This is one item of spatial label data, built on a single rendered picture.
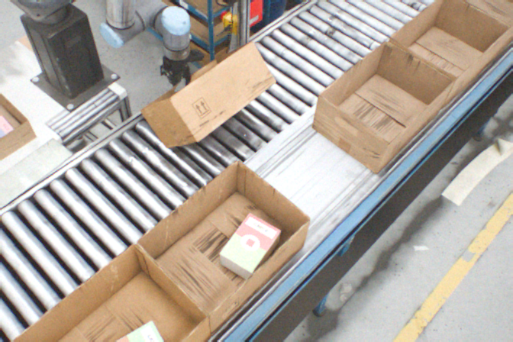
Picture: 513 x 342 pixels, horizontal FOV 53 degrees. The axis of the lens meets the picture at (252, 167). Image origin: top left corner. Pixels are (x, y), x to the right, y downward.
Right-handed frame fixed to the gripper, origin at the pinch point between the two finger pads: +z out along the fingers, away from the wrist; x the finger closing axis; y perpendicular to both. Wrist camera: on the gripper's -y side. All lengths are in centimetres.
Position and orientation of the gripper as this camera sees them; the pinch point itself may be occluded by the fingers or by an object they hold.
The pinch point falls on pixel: (182, 86)
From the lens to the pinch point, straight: 202.6
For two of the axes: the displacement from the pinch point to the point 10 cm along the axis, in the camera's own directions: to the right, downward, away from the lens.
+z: -1.0, 5.2, 8.5
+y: -6.9, 5.7, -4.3
